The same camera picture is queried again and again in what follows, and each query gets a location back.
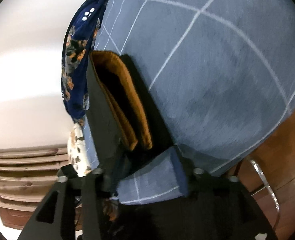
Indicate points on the black pants with orange lining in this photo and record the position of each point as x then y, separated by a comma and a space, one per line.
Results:
127, 128

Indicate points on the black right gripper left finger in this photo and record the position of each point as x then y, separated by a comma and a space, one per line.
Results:
54, 217

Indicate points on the blue grid-pattern bed sheet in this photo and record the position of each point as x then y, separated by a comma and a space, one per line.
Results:
220, 72

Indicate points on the navy dog-print fleece blanket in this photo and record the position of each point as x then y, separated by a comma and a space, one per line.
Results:
78, 43

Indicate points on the white floral pillow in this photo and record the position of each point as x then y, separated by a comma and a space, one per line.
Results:
77, 152

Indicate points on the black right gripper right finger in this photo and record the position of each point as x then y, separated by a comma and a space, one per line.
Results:
217, 208

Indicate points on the brown wooden headboard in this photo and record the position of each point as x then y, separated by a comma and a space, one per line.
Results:
14, 219

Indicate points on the beige floral curtain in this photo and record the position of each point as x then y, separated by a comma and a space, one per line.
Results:
27, 175

